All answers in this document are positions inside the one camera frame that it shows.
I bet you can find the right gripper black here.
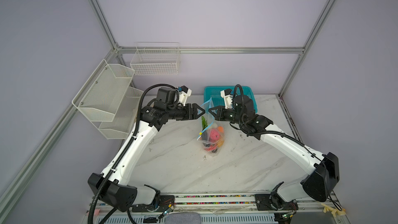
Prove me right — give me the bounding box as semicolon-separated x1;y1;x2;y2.
207;105;244;125

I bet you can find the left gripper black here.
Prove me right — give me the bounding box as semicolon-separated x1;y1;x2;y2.
167;103;205;122

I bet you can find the pink toy fruit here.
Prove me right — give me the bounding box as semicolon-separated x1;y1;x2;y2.
209;129;222;143

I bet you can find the teal plastic basket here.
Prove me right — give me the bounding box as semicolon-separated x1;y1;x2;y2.
203;85;258;114

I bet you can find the clear zip top bag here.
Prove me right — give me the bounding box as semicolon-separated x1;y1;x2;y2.
197;98;225;157

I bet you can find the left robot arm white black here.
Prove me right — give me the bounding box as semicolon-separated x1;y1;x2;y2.
87;84;205;224

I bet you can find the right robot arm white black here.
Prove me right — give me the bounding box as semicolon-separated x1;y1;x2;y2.
208;95;340;210

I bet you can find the white mesh lower shelf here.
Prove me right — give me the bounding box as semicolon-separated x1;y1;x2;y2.
98;87;143;140

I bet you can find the white mesh shelf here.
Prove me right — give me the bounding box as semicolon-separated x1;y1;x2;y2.
72;60;135;122
98;87;143;140

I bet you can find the white mesh upper shelf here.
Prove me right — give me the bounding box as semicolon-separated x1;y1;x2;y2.
72;60;135;122

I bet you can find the grey cloth pad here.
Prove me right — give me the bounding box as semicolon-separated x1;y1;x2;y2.
165;213;202;224

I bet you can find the yellow plastic clip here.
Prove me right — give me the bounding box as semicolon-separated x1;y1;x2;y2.
320;203;346;217

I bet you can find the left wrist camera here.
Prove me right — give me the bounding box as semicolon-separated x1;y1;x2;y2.
178;86;192;106

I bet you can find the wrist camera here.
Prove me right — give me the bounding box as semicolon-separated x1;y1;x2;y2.
220;88;233;109
178;86;192;106

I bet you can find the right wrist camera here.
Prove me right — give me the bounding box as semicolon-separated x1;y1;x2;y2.
220;88;233;109

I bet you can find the white wire wall basket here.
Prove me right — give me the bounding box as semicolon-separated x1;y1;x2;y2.
130;42;180;76

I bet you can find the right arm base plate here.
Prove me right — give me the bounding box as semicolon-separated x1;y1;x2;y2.
255;194;298;211

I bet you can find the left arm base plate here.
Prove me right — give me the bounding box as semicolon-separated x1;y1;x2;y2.
130;195;175;213

